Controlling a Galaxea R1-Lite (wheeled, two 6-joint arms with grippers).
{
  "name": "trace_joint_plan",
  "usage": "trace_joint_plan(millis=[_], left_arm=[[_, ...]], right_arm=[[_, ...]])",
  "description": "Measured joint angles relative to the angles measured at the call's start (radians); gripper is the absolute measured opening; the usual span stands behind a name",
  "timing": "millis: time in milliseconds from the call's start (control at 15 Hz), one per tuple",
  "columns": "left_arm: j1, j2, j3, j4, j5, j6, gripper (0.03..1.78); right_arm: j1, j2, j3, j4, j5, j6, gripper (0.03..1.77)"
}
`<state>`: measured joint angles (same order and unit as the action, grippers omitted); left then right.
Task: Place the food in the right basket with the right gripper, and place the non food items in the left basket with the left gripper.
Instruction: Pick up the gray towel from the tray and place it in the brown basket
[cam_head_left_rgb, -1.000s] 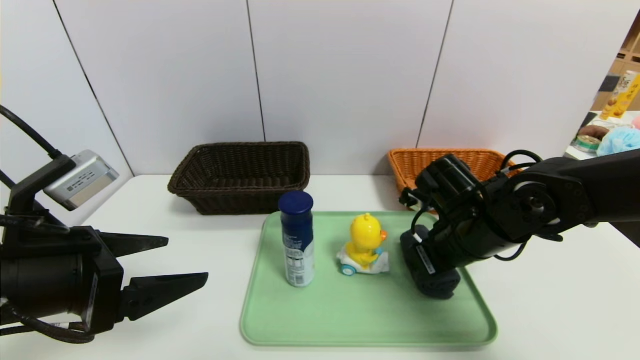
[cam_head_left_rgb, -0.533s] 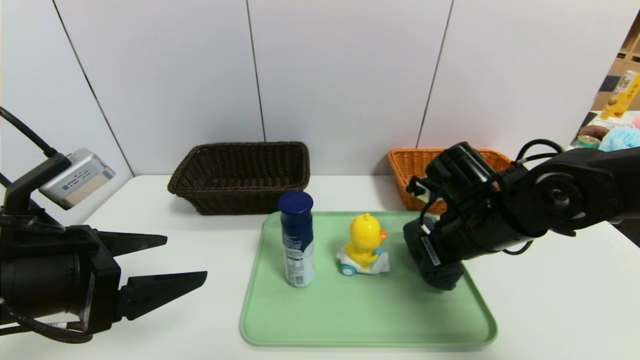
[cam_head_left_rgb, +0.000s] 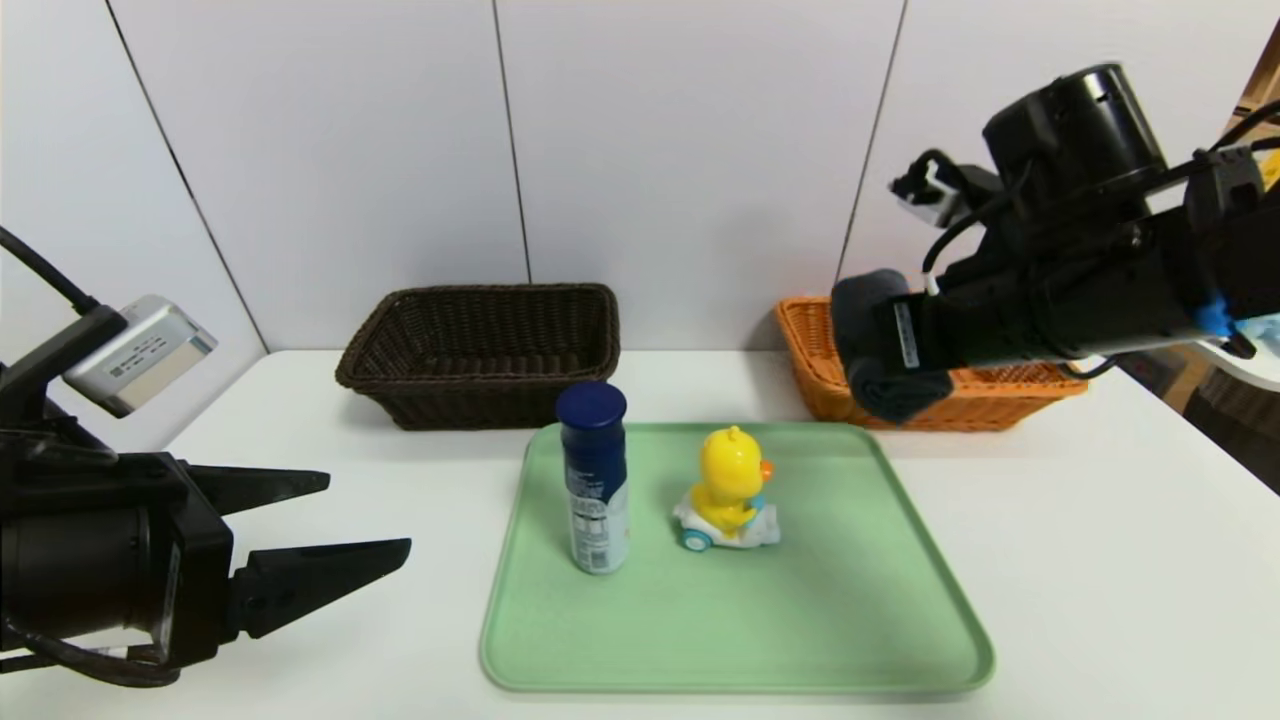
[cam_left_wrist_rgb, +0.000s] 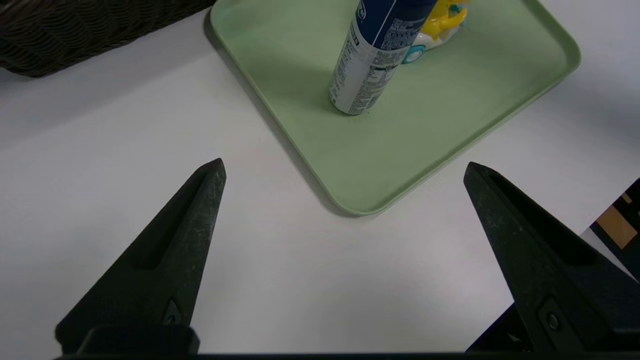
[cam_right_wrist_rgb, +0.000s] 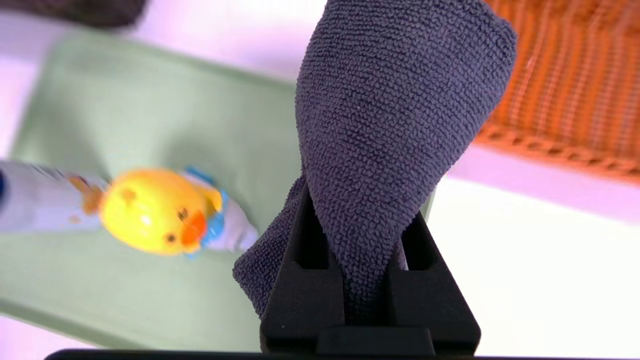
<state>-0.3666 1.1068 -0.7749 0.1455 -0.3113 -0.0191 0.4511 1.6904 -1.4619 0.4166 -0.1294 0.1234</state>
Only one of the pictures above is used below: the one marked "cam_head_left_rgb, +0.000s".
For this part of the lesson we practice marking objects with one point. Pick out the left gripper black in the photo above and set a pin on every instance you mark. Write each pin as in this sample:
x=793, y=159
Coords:
x=200, y=562

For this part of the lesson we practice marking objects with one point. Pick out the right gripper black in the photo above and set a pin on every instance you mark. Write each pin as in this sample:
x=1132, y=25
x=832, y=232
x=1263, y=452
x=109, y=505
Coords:
x=908, y=336

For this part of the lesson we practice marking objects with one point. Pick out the dark grey towel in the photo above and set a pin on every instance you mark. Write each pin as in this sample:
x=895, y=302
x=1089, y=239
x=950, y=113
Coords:
x=870, y=330

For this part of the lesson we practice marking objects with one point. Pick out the yellow duck toy car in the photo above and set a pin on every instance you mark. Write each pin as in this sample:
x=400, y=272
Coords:
x=728, y=470

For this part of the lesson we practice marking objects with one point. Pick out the blue capped white bottle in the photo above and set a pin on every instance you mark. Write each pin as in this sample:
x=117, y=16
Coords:
x=595, y=480

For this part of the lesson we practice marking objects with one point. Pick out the right robot arm black grey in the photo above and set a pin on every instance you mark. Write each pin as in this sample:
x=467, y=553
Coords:
x=1080, y=280

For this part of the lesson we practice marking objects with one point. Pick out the orange wicker basket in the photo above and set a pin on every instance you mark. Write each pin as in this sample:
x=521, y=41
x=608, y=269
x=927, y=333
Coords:
x=1000, y=395

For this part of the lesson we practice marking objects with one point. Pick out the dark brown wicker basket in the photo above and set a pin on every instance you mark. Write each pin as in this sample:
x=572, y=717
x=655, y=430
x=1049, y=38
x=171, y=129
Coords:
x=480, y=400

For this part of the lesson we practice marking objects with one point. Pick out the light green plastic tray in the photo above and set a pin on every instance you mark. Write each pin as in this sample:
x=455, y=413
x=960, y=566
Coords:
x=720, y=620

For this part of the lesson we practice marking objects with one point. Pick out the white side table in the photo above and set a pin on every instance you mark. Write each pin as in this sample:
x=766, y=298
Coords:
x=1260, y=372

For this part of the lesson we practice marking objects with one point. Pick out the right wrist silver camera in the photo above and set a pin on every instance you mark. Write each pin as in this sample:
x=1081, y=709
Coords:
x=925, y=190

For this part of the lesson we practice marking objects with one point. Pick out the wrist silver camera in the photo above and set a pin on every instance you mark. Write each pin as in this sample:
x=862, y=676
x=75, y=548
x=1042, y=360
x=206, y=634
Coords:
x=925, y=190
x=140, y=355

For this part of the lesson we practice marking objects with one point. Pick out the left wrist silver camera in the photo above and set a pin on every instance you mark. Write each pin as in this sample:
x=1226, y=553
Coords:
x=140, y=355

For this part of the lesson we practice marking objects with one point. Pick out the left camera black bracket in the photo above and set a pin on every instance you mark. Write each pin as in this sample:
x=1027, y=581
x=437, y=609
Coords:
x=50, y=380

